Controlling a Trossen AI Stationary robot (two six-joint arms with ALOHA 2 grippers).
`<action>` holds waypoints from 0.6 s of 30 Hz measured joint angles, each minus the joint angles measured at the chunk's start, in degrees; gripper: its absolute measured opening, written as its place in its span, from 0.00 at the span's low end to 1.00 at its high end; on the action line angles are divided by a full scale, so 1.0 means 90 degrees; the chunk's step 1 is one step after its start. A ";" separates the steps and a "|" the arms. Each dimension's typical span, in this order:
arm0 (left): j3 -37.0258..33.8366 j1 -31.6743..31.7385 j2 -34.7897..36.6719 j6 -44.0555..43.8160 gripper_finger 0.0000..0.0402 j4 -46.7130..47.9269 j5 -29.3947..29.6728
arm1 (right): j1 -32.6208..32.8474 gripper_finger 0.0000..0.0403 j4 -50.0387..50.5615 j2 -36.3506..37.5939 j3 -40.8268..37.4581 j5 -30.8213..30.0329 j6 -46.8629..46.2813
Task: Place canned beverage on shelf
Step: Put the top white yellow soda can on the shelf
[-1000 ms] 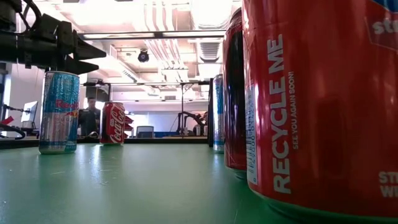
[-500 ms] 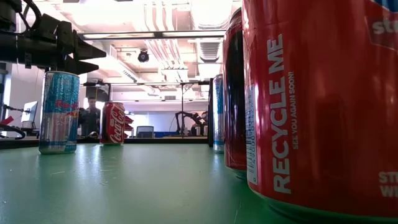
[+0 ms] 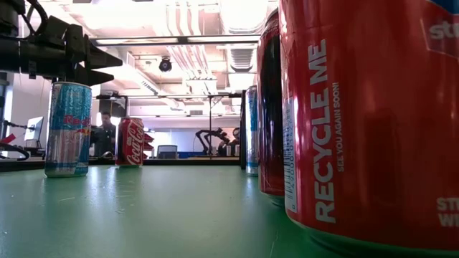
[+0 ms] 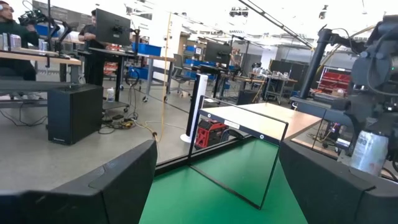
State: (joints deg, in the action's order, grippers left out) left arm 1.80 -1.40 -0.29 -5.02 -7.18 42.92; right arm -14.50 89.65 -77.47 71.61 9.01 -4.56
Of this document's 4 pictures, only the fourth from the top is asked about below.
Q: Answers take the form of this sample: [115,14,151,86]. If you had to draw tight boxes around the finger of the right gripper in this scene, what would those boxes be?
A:
[388,129,398,164]

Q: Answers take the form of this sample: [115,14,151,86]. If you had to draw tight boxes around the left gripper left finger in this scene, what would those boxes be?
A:
[0,139,158,224]

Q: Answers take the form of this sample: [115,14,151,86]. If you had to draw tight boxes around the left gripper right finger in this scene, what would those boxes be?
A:
[279,139,398,224]

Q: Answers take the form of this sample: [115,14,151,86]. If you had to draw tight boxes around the tall white printed can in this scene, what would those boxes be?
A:
[349,129,390,177]

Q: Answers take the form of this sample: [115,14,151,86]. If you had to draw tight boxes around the black monitor on arm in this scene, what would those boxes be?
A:
[95,8,132,47]

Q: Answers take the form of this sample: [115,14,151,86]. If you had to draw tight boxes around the red bin rack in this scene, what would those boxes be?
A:
[317,66,352,96]

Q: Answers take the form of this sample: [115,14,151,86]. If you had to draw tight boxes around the grey desk top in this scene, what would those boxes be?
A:
[289,95,354,125]

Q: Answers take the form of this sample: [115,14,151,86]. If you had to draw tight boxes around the black computer tower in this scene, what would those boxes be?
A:
[47,83,104,146]

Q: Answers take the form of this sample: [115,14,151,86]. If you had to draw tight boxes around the wooden work table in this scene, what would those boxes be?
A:
[264,76,298,105]

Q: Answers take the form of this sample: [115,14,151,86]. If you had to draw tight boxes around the green table mat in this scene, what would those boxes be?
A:
[138,136,308,224]

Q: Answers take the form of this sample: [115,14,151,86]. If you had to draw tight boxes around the black box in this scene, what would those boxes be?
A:
[236,89,259,106]

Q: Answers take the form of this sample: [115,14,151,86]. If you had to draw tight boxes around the dark grey bench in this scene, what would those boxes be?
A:
[0,80,75,110]

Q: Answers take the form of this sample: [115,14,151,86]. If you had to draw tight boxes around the red black tool case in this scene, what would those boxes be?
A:
[194,119,231,150]

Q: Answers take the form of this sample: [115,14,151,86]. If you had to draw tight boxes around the black standing desk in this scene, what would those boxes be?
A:
[76,46,137,113]

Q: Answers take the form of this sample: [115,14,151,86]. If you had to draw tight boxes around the wooden desk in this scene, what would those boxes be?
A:
[0,49,82,83]

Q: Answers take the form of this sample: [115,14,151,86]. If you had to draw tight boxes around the wooden table with grey legs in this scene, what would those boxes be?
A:
[136,54,177,102]

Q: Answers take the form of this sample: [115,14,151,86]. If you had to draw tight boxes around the grey office chair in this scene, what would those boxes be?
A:
[169,53,195,96]

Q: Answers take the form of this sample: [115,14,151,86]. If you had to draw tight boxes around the blue storage bin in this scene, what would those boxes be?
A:
[132,42,162,57]

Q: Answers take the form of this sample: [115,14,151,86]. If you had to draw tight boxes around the person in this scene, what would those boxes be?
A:
[0,0,40,82]
[77,9,108,86]

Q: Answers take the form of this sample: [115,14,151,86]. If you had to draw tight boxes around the black monitor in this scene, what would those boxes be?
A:
[204,41,233,65]

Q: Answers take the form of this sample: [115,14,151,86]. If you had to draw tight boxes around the tangled cable bundle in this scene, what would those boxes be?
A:
[99,113,137,134]

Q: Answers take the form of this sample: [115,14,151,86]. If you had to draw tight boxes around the black diagonal rail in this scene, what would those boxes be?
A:
[238,0,315,50]

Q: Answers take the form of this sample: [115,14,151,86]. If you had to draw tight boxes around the yellow hanging cable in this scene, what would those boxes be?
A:
[154,12,174,142]

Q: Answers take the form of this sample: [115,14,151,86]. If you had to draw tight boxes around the black camera rig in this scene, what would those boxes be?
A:
[18,7,60,35]

